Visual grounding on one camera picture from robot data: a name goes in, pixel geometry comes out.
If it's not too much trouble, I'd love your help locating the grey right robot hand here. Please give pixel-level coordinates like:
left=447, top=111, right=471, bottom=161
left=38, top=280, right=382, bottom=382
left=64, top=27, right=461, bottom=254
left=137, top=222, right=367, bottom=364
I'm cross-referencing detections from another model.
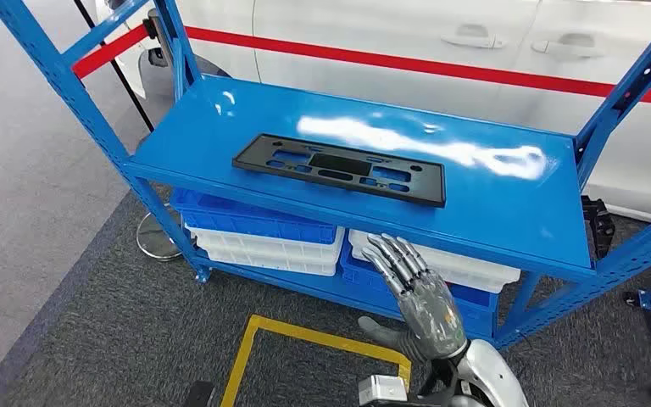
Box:
left=358, top=232, right=469, bottom=364

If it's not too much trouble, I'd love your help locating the black plastic plate frame part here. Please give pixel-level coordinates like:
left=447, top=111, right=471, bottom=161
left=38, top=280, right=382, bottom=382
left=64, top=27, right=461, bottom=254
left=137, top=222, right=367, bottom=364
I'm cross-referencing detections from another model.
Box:
left=231, top=133, right=448, bottom=209

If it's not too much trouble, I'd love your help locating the blue plastic crate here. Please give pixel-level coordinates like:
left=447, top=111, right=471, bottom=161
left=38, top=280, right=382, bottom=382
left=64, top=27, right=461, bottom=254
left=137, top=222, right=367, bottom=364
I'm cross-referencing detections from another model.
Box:
left=169, top=187, right=339, bottom=245
left=339, top=241, right=499, bottom=338

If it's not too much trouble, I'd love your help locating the black ribbed object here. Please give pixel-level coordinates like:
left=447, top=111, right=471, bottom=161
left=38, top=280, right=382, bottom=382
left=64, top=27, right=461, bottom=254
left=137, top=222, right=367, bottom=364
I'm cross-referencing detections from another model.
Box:
left=581, top=195, right=616, bottom=260

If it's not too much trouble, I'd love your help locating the black robot foot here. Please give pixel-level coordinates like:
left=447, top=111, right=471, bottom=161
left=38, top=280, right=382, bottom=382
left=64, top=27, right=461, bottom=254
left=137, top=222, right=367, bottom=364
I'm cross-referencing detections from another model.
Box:
left=185, top=381, right=217, bottom=407

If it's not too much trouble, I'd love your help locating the white car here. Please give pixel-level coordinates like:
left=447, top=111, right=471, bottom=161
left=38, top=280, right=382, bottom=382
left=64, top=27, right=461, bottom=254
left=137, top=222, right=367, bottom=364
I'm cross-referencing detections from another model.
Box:
left=95, top=0, right=651, bottom=223

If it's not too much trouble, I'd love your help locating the red barrier belt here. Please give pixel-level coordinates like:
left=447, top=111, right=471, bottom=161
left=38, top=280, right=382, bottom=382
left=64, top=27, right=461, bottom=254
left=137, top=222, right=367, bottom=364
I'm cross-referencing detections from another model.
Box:
left=71, top=24, right=152, bottom=80
left=183, top=25, right=651, bottom=108

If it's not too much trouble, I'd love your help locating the chrome base stanchion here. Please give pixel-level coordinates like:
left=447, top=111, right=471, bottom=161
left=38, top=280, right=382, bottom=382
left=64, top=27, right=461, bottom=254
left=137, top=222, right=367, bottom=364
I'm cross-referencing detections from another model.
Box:
left=136, top=8, right=183, bottom=262

